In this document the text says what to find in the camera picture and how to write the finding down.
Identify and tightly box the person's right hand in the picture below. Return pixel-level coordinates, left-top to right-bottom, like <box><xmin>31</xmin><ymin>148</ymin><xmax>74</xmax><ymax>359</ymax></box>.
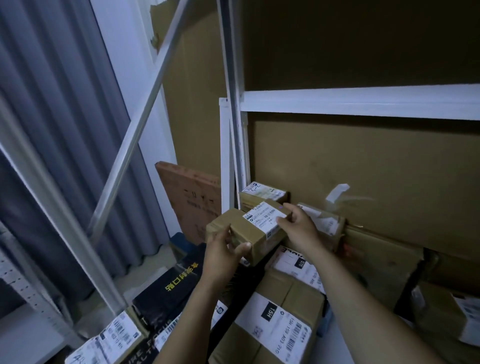
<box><xmin>276</xmin><ymin>202</ymin><xmax>325</xmax><ymax>256</ymax></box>

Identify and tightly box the person's left hand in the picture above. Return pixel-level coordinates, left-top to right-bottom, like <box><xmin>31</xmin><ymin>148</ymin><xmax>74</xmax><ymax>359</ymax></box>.
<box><xmin>200</xmin><ymin>225</ymin><xmax>253</xmax><ymax>289</ymax></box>

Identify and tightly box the small labelled cardboard parcel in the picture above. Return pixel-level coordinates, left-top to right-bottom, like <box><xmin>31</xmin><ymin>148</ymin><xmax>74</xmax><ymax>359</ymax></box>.
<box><xmin>205</xmin><ymin>200</ymin><xmax>293</xmax><ymax>267</ymax></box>

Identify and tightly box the person's left forearm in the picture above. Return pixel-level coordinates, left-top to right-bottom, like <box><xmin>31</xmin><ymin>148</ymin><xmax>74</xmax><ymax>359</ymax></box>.
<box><xmin>153</xmin><ymin>275</ymin><xmax>236</xmax><ymax>364</ymax></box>

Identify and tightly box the person's right forearm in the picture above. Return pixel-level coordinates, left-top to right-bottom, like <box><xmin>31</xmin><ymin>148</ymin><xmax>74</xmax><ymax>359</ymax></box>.
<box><xmin>307</xmin><ymin>244</ymin><xmax>448</xmax><ymax>364</ymax></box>

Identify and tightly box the small cardboard parcel scribbled label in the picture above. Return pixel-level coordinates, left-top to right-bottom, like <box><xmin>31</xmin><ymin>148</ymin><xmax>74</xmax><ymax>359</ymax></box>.
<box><xmin>239</xmin><ymin>181</ymin><xmax>290</xmax><ymax>212</ymax></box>

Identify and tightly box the taped cardboard parcel white label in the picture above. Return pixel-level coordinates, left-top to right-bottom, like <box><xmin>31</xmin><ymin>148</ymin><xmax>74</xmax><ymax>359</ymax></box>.
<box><xmin>295</xmin><ymin>202</ymin><xmax>346</xmax><ymax>253</ymax></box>

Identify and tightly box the cardboard parcel black-patch label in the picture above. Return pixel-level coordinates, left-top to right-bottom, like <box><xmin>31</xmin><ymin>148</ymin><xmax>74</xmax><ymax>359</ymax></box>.
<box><xmin>265</xmin><ymin>245</ymin><xmax>328</xmax><ymax>297</ymax></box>

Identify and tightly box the white tape strip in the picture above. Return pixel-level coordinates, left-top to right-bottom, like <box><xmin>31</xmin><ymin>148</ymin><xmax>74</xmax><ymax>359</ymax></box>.
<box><xmin>325</xmin><ymin>183</ymin><xmax>351</xmax><ymax>204</ymax></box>

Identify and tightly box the reddish brown printed cardboard board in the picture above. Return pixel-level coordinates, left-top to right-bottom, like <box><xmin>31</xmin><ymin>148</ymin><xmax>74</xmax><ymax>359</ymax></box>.
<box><xmin>155</xmin><ymin>161</ymin><xmax>223</xmax><ymax>245</ymax></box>

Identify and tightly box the black box yellow print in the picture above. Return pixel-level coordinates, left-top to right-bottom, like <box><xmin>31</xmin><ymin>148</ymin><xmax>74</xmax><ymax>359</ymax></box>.
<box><xmin>132</xmin><ymin>243</ymin><xmax>226</xmax><ymax>331</ymax></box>

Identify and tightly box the large cardboard parcel white label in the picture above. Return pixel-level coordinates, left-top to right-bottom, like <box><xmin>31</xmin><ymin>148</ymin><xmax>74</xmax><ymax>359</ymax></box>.
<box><xmin>208</xmin><ymin>269</ymin><xmax>328</xmax><ymax>364</ymax></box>

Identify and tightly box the black box white lettering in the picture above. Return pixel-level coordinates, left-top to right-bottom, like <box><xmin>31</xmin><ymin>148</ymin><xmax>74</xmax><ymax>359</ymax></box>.
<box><xmin>149</xmin><ymin>299</ymin><xmax>230</xmax><ymax>364</ymax></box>

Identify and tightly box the big plain cardboard box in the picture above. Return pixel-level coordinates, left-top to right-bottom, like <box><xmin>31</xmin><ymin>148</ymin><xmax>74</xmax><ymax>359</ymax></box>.
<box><xmin>343</xmin><ymin>225</ymin><xmax>426</xmax><ymax>313</ymax></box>

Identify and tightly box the white metal shelf rack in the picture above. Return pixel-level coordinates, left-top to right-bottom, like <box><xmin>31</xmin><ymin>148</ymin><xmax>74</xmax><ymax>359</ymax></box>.
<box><xmin>217</xmin><ymin>0</ymin><xmax>480</xmax><ymax>215</ymax></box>

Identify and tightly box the cardboard parcel barcode label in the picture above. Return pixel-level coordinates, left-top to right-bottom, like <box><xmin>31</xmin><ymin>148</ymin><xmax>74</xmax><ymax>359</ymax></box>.
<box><xmin>64</xmin><ymin>307</ymin><xmax>151</xmax><ymax>364</ymax></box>

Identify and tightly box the slanted white metal bar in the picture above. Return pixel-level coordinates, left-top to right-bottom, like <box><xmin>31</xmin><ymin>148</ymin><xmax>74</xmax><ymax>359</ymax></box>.
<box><xmin>87</xmin><ymin>0</ymin><xmax>193</xmax><ymax>246</ymax></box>

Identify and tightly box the dim cardboard parcel white label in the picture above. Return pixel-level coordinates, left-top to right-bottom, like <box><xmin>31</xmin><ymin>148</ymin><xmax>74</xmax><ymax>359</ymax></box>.
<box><xmin>409</xmin><ymin>280</ymin><xmax>480</xmax><ymax>349</ymax></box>

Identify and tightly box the grey curtain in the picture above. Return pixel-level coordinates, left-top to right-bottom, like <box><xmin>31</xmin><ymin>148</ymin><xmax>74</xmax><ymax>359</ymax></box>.
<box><xmin>0</xmin><ymin>0</ymin><xmax>170</xmax><ymax>319</ymax></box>

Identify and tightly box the white perforated shelf upright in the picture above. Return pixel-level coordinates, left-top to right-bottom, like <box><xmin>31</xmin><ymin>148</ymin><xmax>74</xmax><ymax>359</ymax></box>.
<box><xmin>0</xmin><ymin>221</ymin><xmax>85</xmax><ymax>351</ymax></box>

